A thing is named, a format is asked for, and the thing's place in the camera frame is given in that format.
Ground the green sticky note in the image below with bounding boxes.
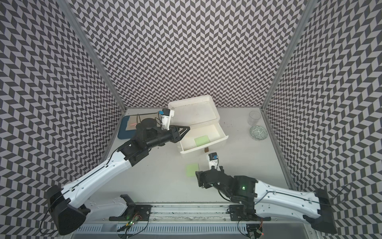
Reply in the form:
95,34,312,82
186,163,200,177
194,135,210,147

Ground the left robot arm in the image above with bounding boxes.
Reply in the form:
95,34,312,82
44,118,191,236

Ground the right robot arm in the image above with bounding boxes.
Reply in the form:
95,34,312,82
196,168,337,234

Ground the white three-drawer cabinet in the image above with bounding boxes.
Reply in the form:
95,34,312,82
168,95,220,128

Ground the beige folded cloth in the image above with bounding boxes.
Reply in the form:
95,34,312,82
127,113,158,130

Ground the blue tray mat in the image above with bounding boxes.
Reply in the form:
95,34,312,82
117,116,135,140

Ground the clear glass cup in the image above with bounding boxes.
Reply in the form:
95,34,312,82
247,111,262,126

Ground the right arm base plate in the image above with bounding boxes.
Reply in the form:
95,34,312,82
226,205,271,222

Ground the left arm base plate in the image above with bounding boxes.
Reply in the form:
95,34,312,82
108,205,152,222

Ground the aluminium front rail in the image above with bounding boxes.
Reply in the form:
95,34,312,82
100,203,307,224

